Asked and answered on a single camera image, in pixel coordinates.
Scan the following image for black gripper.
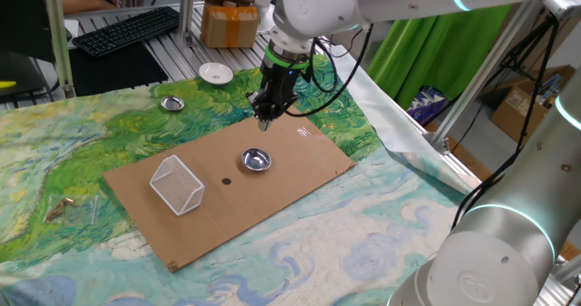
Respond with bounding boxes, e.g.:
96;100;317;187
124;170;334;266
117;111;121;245
247;64;310;132

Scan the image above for round stainless steel plate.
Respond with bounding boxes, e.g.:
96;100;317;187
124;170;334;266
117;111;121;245
240;147;273;173

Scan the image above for bare person forearm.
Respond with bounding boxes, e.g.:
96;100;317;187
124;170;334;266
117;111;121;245
61;0;114;15

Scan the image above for white mesh goal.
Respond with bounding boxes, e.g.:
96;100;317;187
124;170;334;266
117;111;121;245
149;153;206;217

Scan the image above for white bowl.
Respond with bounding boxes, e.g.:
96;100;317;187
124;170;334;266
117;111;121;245
198;62;235;86

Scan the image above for brown cardboard sheet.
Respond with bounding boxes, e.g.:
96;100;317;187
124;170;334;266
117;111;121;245
103;109;356;274

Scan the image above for orange taped cardboard box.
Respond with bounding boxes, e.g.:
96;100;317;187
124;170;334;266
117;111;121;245
200;0;261;49

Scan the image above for small steel dish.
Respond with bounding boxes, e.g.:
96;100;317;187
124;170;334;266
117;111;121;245
160;95;186;113

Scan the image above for black desk mat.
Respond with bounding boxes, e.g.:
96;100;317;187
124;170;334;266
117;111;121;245
67;42;170;97

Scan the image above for blue white patterned bag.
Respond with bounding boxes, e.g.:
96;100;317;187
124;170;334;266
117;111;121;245
407;85;449;126

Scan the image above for black keyboard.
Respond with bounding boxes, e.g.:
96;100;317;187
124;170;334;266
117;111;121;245
71;5;181;58

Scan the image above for green fabric curtain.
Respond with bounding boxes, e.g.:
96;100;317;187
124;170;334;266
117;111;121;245
366;4;514;112

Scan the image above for painted landscape tablecloth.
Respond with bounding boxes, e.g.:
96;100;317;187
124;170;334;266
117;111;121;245
0;54;482;306

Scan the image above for clear bag of screws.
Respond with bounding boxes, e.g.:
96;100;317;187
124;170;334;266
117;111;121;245
43;194;100;225

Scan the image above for brown cardboard storage box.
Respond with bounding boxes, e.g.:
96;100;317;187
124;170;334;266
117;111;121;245
488;64;577;146

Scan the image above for black monitor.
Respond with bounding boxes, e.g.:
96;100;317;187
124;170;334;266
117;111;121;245
0;0;58;99

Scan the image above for black tripod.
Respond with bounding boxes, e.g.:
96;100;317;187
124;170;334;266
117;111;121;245
498;13;563;153

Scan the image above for green gripper mounting ring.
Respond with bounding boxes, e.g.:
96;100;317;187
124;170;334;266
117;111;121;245
265;45;310;70

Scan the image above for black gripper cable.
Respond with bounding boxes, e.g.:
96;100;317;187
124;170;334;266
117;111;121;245
284;23;374;119

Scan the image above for aluminium frame post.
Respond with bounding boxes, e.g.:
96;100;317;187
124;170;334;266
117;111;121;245
40;0;77;99
177;0;197;47

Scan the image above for aluminium strut with foot bracket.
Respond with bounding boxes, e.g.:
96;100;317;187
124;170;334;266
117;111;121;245
424;0;581;156

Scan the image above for black arm base cables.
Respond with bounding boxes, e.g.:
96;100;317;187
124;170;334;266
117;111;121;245
450;146;524;231

